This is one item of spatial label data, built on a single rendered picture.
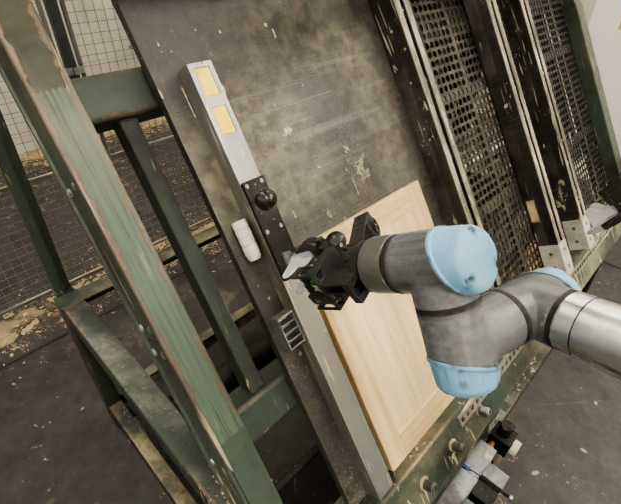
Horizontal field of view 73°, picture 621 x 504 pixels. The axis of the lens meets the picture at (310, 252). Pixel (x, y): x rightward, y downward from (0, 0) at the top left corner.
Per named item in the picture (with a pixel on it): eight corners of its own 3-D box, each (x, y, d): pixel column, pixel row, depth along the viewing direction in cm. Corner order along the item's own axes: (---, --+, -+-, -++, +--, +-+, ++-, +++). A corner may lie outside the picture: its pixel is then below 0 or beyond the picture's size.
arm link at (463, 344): (539, 369, 49) (518, 280, 48) (469, 412, 45) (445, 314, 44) (485, 355, 56) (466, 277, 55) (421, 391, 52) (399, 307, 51)
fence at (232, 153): (367, 494, 94) (380, 501, 91) (178, 73, 75) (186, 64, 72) (380, 477, 97) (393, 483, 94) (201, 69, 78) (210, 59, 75)
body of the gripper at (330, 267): (285, 276, 62) (339, 273, 52) (316, 236, 66) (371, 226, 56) (316, 310, 65) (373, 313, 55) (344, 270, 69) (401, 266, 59)
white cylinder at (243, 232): (228, 224, 79) (245, 263, 80) (235, 222, 77) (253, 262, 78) (240, 218, 81) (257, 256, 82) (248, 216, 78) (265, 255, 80)
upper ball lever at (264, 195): (256, 212, 79) (260, 216, 66) (247, 193, 78) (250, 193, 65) (274, 204, 80) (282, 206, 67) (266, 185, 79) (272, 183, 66)
